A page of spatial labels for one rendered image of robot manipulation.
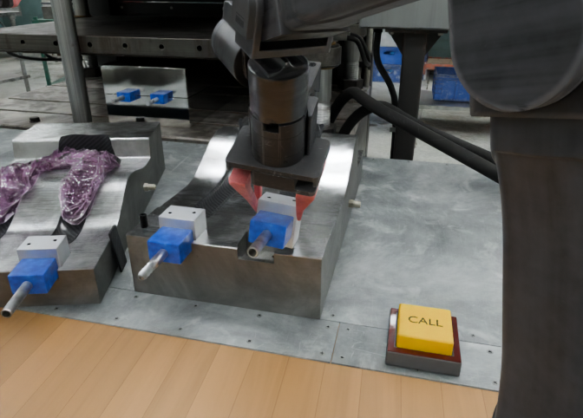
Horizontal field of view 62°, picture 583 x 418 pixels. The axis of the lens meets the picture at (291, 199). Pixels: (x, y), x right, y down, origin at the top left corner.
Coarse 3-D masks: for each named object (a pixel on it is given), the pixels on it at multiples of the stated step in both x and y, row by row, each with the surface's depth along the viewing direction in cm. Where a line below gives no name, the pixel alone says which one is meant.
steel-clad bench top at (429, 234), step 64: (0, 128) 139; (384, 192) 98; (448, 192) 98; (128, 256) 75; (384, 256) 75; (448, 256) 75; (128, 320) 61; (192, 320) 61; (256, 320) 61; (320, 320) 61; (384, 320) 61
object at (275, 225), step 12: (264, 204) 58; (276, 204) 58; (288, 204) 58; (264, 216) 56; (276, 216) 57; (288, 216) 57; (252, 228) 55; (264, 228) 54; (276, 228) 54; (288, 228) 55; (252, 240) 55; (264, 240) 52; (276, 240) 54; (288, 240) 57; (252, 252) 50
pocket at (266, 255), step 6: (246, 234) 64; (240, 240) 62; (246, 240) 64; (240, 246) 62; (246, 246) 65; (270, 246) 64; (240, 252) 62; (246, 252) 64; (264, 252) 64; (270, 252) 64; (240, 258) 60; (246, 258) 60; (252, 258) 60; (258, 258) 60; (264, 258) 63; (270, 258) 63
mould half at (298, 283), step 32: (224, 128) 91; (224, 160) 84; (352, 160) 82; (192, 192) 77; (320, 192) 77; (352, 192) 88; (224, 224) 66; (320, 224) 66; (192, 256) 62; (224, 256) 61; (288, 256) 59; (320, 256) 58; (160, 288) 65; (192, 288) 64; (224, 288) 63; (256, 288) 62; (288, 288) 60; (320, 288) 59
